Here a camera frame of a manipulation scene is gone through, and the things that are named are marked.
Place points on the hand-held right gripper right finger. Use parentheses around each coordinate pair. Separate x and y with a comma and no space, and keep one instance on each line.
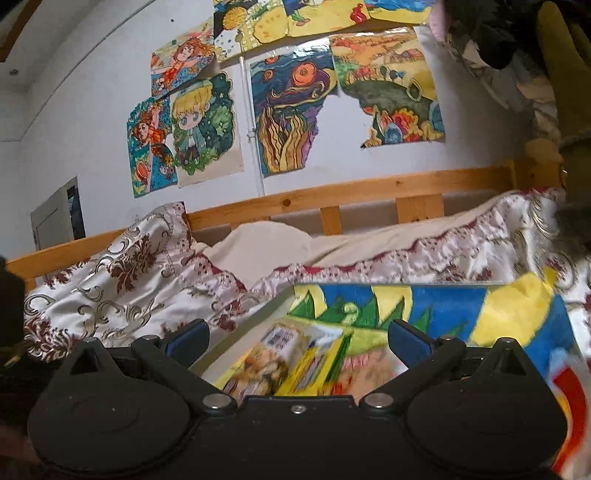
(406,340)

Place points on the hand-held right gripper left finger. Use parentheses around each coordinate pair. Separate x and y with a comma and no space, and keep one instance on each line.
(187,342)

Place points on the white box with drawing lining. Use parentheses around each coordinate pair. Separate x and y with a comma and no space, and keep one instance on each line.
(438,314)

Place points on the clear mixed nut packet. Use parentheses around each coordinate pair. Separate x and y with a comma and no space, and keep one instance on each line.
(268,364)

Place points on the yellow clear snack packet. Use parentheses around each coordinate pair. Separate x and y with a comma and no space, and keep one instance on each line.
(314,369)

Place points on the printed satin blanket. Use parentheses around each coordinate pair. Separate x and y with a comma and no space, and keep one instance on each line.
(115,286)

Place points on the grey cabinet door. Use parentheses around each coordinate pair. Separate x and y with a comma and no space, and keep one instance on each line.
(51,217)

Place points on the cream pillow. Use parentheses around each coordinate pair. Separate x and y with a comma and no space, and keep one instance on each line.
(277,249)

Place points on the tall orange haired girl poster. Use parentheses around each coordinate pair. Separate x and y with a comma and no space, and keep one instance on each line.
(150,147)

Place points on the blond cartoon child poster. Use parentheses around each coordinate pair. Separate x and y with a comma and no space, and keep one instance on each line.
(203,124)

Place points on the blue wavy sea poster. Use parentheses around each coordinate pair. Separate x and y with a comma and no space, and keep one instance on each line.
(286,115)

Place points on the colourful landscape poster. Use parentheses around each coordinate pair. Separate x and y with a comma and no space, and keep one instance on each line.
(392,83)

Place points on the grey floral cloth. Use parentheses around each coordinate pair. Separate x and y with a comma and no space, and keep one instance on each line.
(508,87)

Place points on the small orange haired girl poster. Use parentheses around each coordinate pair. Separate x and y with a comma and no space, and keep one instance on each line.
(182,60)

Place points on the olive hanging garment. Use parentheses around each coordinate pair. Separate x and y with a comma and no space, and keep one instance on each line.
(572,69)

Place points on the yellow pineapple poster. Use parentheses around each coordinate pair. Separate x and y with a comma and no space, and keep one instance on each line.
(258,27)

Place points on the dark hanging cloth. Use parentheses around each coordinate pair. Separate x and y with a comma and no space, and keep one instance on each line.
(498,27)

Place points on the yellow pink poster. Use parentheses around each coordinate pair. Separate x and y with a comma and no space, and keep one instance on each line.
(397,9)

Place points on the yellow blue cartoon poster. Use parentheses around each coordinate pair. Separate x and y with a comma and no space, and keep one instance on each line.
(323,18)

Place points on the wooden bed frame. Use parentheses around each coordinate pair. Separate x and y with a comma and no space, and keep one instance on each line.
(369,187)

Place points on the white wall pipe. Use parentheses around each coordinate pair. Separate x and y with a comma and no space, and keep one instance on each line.
(251,129)

